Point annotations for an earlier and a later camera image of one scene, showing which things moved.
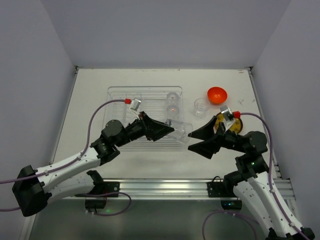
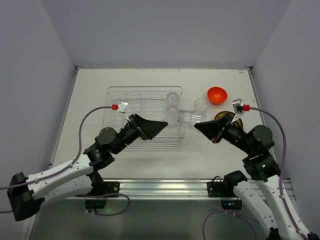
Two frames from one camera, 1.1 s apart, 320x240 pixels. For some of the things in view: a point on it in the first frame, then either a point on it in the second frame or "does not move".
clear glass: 181,130 → 187,119
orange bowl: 217,95 does not move
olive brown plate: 236,127 does not move
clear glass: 201,105 does not move
